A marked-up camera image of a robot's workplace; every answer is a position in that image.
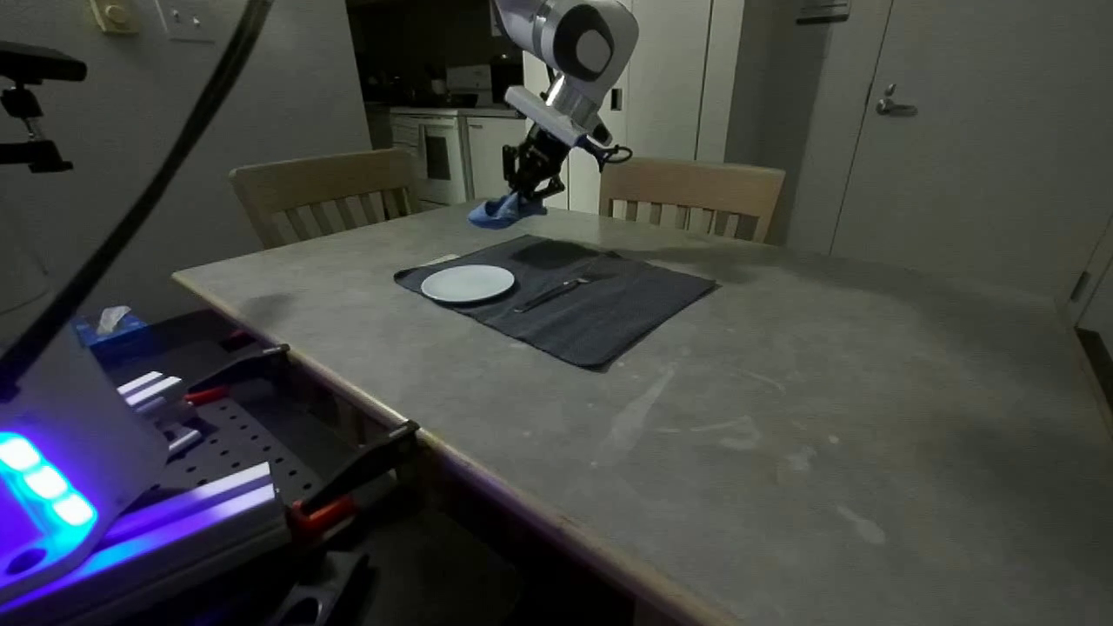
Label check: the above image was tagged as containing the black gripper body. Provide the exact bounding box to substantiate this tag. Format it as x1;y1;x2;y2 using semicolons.
501;127;570;194

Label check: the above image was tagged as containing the blue cloth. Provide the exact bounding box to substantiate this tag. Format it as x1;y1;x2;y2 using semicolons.
470;194;548;229

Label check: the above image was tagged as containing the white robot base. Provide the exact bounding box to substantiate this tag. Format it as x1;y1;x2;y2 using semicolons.
0;339;167;591

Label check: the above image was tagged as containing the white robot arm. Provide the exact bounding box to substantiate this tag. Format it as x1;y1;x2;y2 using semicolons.
495;0;642;200

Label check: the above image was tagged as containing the white round plate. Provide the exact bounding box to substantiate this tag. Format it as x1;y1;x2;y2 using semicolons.
418;266;514;307

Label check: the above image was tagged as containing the white kitchen cabinet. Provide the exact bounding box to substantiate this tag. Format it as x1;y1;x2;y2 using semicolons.
386;104;607;215

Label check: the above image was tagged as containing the dark grey placemat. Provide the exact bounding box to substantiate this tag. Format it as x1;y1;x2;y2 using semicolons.
395;237;717;370

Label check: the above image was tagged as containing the right wooden chair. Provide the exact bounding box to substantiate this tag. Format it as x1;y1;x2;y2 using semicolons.
600;158;788;243

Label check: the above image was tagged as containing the wooden chair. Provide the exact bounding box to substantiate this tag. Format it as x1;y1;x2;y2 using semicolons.
231;148;415;246
600;158;788;243

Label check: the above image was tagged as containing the left wooden chair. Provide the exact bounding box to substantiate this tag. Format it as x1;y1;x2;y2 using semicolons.
231;148;415;246

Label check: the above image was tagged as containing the black perforated mounting board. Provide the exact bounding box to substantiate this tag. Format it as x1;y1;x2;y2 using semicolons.
92;314;389;504

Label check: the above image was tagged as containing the blue tissue box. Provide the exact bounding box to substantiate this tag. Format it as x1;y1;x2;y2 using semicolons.
75;307;146;348

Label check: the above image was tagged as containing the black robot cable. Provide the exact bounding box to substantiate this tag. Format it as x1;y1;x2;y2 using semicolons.
577;120;638;166

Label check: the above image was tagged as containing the right door handle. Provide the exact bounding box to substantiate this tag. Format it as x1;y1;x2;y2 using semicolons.
873;84;920;120

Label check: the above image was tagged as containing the right orange-handled clamp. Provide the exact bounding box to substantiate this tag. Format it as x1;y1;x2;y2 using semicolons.
182;345;290;407

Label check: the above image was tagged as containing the orange-handled clamp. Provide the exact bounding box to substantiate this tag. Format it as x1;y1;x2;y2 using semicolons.
182;345;290;407
287;420;418;543

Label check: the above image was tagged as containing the left orange-handled clamp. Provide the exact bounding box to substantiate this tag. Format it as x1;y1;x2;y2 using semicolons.
287;420;418;543

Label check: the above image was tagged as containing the left aluminium extrusion rail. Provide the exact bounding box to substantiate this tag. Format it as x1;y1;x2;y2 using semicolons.
0;462;290;626

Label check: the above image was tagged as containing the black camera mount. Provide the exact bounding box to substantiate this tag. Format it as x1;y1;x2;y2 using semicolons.
0;41;87;176

